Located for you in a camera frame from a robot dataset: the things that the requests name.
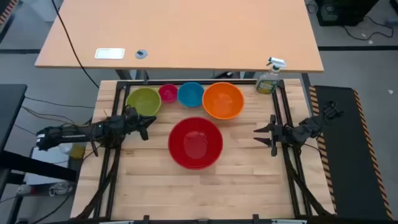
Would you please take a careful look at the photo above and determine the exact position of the large red bowl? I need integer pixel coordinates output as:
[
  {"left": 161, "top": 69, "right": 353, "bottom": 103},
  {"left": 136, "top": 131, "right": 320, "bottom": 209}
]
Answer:
[{"left": 168, "top": 116, "right": 224, "bottom": 170}]

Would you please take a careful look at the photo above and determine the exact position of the black aluminium frame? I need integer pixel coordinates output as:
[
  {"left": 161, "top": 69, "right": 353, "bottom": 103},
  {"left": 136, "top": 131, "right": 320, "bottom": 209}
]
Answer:
[{"left": 92, "top": 78, "right": 336, "bottom": 220}]

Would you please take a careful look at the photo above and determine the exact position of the black side table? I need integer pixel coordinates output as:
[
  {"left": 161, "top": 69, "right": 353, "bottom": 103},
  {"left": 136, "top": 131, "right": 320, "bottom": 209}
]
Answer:
[{"left": 0, "top": 83, "right": 29, "bottom": 150}]

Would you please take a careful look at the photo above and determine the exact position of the black cable bundle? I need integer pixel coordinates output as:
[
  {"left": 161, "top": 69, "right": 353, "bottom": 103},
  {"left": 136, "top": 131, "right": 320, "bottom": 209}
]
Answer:
[
  {"left": 284, "top": 154, "right": 332, "bottom": 218},
  {"left": 76, "top": 146, "right": 123, "bottom": 220}
]

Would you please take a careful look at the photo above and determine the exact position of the black computer tower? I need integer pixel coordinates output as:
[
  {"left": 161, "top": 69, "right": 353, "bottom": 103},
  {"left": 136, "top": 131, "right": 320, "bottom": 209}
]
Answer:
[{"left": 315, "top": 0, "right": 379, "bottom": 27}]

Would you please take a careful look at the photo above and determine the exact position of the orange bowl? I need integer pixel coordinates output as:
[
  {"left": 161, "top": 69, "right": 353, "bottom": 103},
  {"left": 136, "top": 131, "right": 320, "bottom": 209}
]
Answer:
[{"left": 201, "top": 82, "right": 246, "bottom": 121}]

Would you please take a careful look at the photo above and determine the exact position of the clear plastic bottle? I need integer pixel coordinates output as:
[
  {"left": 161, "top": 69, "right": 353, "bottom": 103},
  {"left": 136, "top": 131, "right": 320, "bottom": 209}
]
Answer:
[{"left": 58, "top": 142, "right": 86, "bottom": 160}]

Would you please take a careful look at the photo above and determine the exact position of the blue bowl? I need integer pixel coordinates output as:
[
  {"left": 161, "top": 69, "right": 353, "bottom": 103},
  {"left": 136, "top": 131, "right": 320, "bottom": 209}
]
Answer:
[{"left": 177, "top": 82, "right": 205, "bottom": 108}]

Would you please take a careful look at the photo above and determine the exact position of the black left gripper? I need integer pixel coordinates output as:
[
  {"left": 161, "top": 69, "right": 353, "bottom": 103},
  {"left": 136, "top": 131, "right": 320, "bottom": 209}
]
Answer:
[{"left": 122, "top": 106, "right": 157, "bottom": 142}]

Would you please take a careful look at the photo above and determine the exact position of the black floor cable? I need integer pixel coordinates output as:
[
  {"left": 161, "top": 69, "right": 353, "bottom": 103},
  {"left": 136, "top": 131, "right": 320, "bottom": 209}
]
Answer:
[{"left": 341, "top": 16, "right": 395, "bottom": 42}]

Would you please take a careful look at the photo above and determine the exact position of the black clamp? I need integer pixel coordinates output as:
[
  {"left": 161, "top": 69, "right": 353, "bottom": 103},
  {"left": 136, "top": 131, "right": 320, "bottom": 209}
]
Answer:
[{"left": 322, "top": 100, "right": 344, "bottom": 121}]

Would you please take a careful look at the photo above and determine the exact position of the small pink bowl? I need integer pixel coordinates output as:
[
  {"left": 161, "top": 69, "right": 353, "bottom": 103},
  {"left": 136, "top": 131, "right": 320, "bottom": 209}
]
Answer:
[{"left": 158, "top": 83, "right": 179, "bottom": 104}]

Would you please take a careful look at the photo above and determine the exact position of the long black cable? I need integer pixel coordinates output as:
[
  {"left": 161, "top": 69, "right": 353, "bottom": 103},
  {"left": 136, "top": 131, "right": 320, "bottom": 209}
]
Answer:
[{"left": 51, "top": 0, "right": 100, "bottom": 90}]

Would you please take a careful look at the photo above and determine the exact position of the white rectangular desk plate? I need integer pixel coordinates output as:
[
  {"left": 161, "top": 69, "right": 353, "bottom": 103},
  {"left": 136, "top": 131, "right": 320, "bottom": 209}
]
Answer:
[{"left": 94, "top": 47, "right": 126, "bottom": 60}]

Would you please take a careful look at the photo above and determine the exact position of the coiled white cable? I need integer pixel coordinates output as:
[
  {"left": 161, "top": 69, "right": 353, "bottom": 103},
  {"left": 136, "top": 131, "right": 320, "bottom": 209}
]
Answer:
[{"left": 49, "top": 181, "right": 75, "bottom": 197}]

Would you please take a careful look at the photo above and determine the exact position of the black mat with hazard stripes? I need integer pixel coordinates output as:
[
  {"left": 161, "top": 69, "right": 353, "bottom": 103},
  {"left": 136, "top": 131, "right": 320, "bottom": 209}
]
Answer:
[{"left": 308, "top": 85, "right": 395, "bottom": 221}]

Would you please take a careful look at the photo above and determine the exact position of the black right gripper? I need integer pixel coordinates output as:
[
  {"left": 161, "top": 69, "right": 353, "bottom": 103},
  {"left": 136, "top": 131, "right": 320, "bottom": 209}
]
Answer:
[{"left": 252, "top": 114, "right": 301, "bottom": 157}]

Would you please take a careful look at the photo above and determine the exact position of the green bowl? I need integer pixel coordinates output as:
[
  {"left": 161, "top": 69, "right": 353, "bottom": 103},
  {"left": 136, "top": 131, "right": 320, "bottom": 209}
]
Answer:
[{"left": 125, "top": 87, "right": 162, "bottom": 117}]

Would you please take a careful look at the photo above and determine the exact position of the white box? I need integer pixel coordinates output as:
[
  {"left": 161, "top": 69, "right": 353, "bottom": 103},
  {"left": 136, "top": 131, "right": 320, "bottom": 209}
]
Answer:
[{"left": 24, "top": 145, "right": 79, "bottom": 186}]

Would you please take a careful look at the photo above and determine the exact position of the light wooden desk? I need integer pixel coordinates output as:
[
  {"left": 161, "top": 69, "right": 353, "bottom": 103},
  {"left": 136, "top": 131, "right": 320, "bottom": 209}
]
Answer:
[{"left": 34, "top": 0, "right": 325, "bottom": 73}]

